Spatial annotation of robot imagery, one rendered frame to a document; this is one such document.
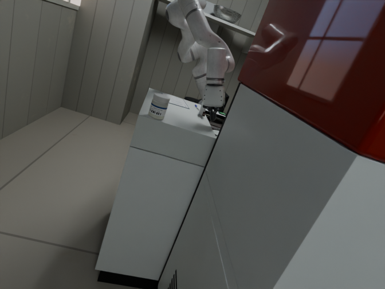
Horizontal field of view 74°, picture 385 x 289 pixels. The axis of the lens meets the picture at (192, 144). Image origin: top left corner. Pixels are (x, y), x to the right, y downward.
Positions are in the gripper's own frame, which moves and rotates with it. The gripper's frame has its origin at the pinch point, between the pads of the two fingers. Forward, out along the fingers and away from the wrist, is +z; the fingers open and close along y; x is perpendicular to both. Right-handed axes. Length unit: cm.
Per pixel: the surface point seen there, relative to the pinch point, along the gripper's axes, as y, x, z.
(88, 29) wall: 202, -151, -59
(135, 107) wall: 197, -240, 48
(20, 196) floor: 128, 14, 66
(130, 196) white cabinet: 29, 30, 35
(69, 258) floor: 70, 32, 83
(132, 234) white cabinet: 30, 28, 58
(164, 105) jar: 14.3, 24.3, -7.7
